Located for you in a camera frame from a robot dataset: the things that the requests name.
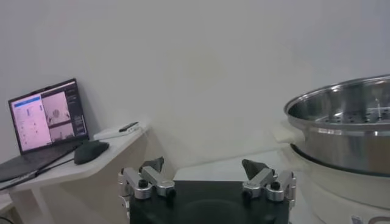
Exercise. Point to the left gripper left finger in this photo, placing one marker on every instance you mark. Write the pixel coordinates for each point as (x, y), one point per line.
(158, 179)

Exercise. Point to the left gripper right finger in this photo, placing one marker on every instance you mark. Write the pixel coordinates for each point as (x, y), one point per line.
(259, 179)

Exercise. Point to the perforated stainless steamer basket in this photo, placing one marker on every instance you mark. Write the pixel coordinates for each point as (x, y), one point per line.
(350, 146)

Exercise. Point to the white side desk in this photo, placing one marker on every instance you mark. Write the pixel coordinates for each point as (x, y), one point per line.
(122, 143)

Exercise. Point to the small black white device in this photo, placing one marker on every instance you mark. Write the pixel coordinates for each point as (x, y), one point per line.
(128, 126)

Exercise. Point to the black computer mouse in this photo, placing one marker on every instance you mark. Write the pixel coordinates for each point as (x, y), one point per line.
(90, 150)

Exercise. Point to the cream electric cooking pot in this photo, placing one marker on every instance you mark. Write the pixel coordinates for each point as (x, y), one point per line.
(335, 194)

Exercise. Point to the black laptop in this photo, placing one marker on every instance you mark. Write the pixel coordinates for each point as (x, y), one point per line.
(45, 121)

